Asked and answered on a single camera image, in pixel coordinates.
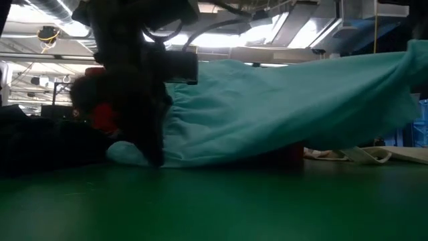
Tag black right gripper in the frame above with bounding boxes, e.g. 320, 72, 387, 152
408, 0, 428, 41

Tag dark grey shorts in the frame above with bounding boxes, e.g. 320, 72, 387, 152
0, 104, 116, 179

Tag cream canvas tote bag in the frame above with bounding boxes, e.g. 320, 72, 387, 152
303, 145, 428, 165

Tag yellow hanging cable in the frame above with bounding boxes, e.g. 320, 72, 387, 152
372, 0, 379, 54

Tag round ceiling cable reel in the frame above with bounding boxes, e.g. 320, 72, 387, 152
36, 25, 62, 44

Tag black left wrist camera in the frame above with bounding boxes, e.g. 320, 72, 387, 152
163, 50, 199, 85

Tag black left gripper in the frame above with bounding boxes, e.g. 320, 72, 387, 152
93, 43, 173, 168

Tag person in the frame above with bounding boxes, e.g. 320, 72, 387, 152
69, 76, 101, 118

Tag teal shorts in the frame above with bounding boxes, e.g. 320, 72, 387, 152
106, 39, 428, 169

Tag long ceiling light strip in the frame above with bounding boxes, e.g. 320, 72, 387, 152
0, 52, 98, 65

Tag red plastic laundry bin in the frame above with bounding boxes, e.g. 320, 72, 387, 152
84, 66, 306, 162

